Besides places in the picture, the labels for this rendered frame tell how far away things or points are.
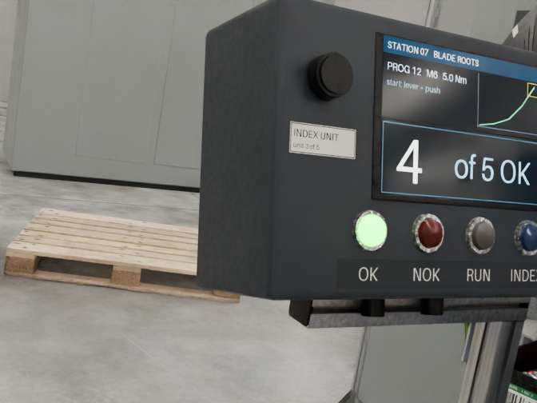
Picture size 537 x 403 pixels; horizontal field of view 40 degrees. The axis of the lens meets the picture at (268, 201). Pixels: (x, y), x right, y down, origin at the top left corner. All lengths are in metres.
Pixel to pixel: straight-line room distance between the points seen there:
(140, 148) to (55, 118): 0.77
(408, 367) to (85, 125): 4.47
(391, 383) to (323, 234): 2.32
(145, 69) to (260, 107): 6.17
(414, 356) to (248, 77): 2.23
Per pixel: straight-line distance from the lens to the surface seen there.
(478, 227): 0.54
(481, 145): 0.56
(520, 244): 0.58
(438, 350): 2.58
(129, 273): 3.86
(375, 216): 0.48
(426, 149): 0.52
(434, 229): 0.51
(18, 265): 3.92
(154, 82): 6.66
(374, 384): 2.85
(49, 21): 6.49
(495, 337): 0.70
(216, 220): 0.51
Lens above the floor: 1.21
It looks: 10 degrees down
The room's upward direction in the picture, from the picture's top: 10 degrees clockwise
